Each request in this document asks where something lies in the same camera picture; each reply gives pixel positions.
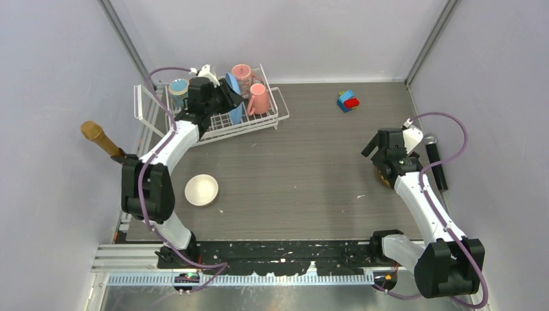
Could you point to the white wire dish rack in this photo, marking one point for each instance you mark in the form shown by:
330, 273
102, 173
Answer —
155, 123

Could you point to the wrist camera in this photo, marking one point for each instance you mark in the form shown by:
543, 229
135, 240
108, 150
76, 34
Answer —
207, 72
412, 136

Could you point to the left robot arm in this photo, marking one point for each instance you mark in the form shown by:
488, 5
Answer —
146, 189

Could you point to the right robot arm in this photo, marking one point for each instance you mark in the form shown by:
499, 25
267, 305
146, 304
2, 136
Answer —
448, 263

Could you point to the gold microphone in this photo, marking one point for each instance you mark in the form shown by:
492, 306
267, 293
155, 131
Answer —
94, 133

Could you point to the colourful toy blocks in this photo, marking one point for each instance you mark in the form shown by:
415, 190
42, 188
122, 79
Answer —
347, 101

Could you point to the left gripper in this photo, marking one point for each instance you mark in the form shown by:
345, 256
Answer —
235, 99

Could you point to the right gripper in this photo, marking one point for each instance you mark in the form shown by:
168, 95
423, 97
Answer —
371, 146

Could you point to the pink mug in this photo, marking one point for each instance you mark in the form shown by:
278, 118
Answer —
259, 102

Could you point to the pink patterned cup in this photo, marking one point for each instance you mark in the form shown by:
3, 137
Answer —
245, 77

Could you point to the black microphone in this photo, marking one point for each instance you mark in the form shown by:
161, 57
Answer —
430, 141

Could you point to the blue mug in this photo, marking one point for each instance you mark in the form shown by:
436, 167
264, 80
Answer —
178, 90

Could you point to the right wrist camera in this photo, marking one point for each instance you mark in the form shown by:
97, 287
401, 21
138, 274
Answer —
412, 136

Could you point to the yellow patterned plate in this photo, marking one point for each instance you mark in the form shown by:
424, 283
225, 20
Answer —
383, 177

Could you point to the cream floral bowl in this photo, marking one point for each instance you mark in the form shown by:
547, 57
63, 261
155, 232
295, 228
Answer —
201, 190

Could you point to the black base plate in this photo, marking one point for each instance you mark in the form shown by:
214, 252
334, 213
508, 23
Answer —
289, 257

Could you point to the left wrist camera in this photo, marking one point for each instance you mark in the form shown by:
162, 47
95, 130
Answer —
207, 72

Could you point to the blue plate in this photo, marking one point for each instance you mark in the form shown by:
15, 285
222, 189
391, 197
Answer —
235, 114

